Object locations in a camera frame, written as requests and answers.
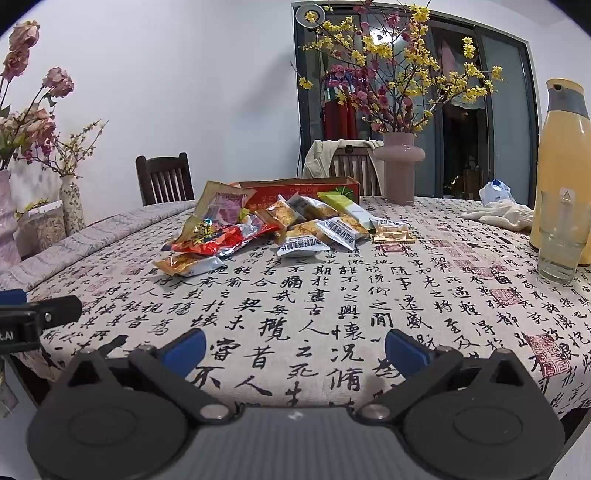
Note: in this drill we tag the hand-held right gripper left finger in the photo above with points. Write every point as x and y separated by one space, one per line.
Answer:
187 353

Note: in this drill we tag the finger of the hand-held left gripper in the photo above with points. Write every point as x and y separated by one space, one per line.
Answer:
60 309

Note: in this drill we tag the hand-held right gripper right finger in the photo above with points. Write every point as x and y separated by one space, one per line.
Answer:
402 353

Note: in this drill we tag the orange silver snack packet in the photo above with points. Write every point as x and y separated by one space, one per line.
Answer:
194 264

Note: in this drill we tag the red foil snack packet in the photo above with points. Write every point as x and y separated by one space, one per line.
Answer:
217 237

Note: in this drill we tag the gold white snack packet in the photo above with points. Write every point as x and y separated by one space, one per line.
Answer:
392 233

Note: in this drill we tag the white orange picture snack packet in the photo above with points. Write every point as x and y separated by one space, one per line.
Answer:
334 233

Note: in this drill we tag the white black label snack packet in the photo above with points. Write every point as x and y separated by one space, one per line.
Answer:
298 243

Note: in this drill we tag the long green white snack packet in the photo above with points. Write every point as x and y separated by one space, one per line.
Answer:
351 210

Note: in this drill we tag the large gold pink snack bag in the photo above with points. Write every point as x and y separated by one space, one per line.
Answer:
226 203

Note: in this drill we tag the silver white snack packet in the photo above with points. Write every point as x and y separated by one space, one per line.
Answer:
314 205

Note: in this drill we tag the small orange crispy snack packet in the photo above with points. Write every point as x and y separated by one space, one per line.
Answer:
284 210

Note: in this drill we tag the orange cardboard box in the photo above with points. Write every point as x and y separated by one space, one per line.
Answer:
295 188

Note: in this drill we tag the clear bag of dried goods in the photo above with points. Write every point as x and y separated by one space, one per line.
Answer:
44 228

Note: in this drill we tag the pale pink ceramic vase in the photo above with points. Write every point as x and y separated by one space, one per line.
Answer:
8 221

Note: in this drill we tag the speckled narrow vase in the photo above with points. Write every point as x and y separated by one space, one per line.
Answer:
71 207

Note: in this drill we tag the thin yellow blossom branches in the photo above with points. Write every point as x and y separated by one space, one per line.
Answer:
76 147

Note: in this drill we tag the dark wooden chair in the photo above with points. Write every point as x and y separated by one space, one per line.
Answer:
164 180

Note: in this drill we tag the white knit gloves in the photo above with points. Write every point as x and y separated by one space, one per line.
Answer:
503 216

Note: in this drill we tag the pink glass vase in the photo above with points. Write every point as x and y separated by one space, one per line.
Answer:
399 170

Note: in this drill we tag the brown slatted wooden chair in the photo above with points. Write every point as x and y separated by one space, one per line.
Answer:
355 173

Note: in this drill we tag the blue white plastic pack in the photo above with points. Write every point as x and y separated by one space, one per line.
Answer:
495 190

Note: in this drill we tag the clear drinking glass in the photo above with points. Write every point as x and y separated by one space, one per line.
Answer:
561 244

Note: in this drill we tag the dried pink roses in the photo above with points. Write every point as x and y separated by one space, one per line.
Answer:
27 120

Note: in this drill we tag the cream jacket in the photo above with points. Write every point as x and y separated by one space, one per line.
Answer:
318 159

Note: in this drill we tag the pink vase with flowers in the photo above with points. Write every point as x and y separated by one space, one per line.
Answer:
503 138

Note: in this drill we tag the red hanging garment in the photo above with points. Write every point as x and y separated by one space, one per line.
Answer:
339 120

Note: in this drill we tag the yellow thermos bottle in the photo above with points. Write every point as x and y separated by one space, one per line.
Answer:
565 152

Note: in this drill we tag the yellow and pink flower branches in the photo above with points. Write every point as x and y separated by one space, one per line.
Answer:
392 64

